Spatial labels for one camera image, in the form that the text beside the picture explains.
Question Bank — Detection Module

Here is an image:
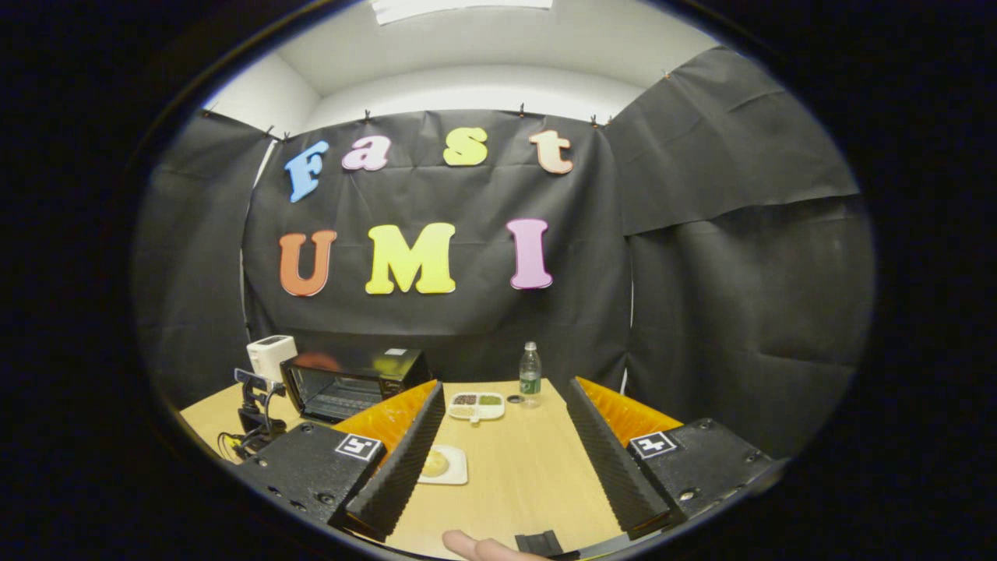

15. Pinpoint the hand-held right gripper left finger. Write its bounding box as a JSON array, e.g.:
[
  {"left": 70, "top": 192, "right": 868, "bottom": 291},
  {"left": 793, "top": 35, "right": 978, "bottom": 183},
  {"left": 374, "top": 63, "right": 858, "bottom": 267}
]
[{"left": 224, "top": 379, "right": 447, "bottom": 544}]

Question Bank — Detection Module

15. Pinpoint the black electric oven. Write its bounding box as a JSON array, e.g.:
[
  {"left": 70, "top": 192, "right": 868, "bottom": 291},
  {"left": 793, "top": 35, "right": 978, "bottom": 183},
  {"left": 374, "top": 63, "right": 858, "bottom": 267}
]
[{"left": 279, "top": 348, "right": 434, "bottom": 426}]

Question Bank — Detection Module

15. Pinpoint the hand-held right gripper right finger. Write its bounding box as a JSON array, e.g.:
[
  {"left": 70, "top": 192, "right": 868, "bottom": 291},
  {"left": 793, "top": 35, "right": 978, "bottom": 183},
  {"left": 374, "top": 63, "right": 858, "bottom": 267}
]
[{"left": 565, "top": 376, "right": 784, "bottom": 541}]

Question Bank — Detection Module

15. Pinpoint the clear green-label water bottle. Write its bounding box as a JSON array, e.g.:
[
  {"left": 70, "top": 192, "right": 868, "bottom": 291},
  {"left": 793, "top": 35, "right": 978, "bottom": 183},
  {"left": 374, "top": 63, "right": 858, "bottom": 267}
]
[{"left": 519, "top": 341, "right": 544, "bottom": 410}]

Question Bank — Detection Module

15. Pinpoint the white square plate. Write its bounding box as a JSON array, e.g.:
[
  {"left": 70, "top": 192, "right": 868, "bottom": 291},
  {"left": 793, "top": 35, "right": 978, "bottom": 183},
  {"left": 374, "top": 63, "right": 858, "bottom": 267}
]
[{"left": 417, "top": 444, "right": 470, "bottom": 486}]

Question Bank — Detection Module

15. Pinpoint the white divided dish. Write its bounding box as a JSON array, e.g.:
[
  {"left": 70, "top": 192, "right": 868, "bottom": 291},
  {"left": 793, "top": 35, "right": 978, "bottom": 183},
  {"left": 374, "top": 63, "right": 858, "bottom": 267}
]
[{"left": 447, "top": 391, "right": 507, "bottom": 425}]

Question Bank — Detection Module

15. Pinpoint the white toaster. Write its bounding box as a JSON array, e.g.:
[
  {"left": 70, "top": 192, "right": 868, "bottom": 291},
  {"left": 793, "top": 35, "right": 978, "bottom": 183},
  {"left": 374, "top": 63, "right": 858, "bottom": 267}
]
[{"left": 246, "top": 335, "right": 299, "bottom": 385}]

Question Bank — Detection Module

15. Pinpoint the yellow black cable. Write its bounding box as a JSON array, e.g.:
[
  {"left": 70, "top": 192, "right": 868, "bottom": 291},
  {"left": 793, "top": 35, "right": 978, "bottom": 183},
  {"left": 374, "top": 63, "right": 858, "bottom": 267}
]
[{"left": 220, "top": 431, "right": 255, "bottom": 463}]

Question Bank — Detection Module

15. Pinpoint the black backdrop cloth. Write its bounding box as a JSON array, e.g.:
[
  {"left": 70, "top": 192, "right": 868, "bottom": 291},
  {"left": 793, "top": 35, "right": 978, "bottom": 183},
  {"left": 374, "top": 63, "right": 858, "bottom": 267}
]
[{"left": 132, "top": 47, "right": 877, "bottom": 460}]

